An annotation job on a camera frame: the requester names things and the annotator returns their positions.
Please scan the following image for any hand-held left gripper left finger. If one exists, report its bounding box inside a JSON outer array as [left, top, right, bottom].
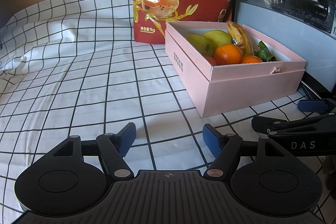
[[49, 122, 137, 179]]

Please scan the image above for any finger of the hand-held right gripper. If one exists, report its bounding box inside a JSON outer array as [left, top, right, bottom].
[[251, 113, 336, 138], [298, 99, 336, 113]]

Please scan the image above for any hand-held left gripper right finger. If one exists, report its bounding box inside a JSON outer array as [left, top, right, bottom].
[[202, 123, 289, 179]]

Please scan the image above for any pink cardboard box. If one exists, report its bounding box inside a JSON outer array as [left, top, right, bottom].
[[165, 21, 307, 118]]

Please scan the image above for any tangerine with leafy stem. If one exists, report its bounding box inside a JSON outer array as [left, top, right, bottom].
[[241, 40, 277, 64]]

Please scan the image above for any tangerine with green leaf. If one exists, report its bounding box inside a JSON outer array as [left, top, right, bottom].
[[203, 55, 218, 66]]

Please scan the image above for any large tangerine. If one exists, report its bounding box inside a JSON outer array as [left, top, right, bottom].
[[214, 44, 243, 65]]

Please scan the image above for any green apple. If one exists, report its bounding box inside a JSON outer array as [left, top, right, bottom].
[[203, 30, 233, 50], [186, 34, 214, 56]]

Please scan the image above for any spotted yellow banana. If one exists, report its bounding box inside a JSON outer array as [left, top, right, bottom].
[[226, 21, 255, 58]]

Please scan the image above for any checked white tablecloth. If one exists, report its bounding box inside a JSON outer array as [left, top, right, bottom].
[[0, 0, 324, 224]]

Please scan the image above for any computer case with glass panel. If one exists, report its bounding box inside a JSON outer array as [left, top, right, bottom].
[[234, 0, 336, 100]]

